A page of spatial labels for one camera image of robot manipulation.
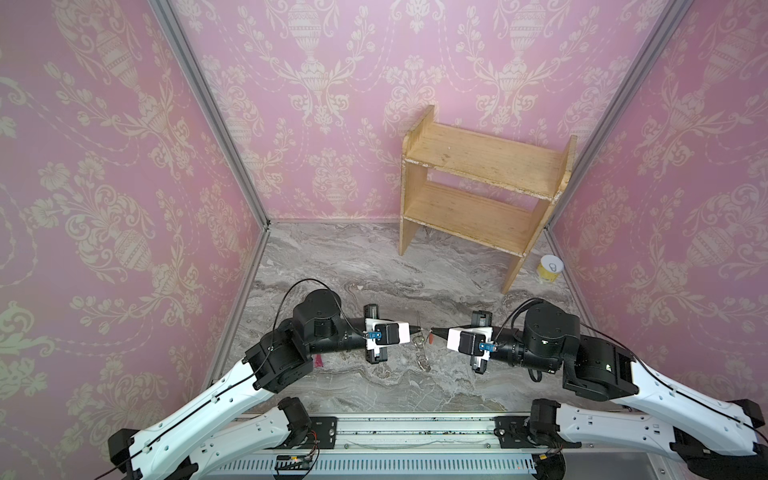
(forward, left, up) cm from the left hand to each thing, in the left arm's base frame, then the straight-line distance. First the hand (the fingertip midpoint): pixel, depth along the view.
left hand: (415, 328), depth 56 cm
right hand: (0, -4, +1) cm, 4 cm away
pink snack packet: (+5, +25, -33) cm, 42 cm away
